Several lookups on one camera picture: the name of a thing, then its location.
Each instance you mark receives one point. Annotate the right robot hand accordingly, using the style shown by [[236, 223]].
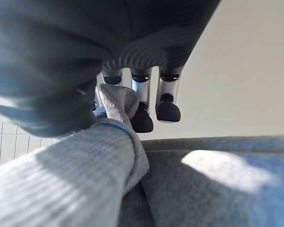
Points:
[[61, 47]]

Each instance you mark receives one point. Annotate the light grey knit garment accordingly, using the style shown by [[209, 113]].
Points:
[[68, 170]]

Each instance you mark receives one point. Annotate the grey fabric sofa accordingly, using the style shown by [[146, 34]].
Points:
[[210, 182]]

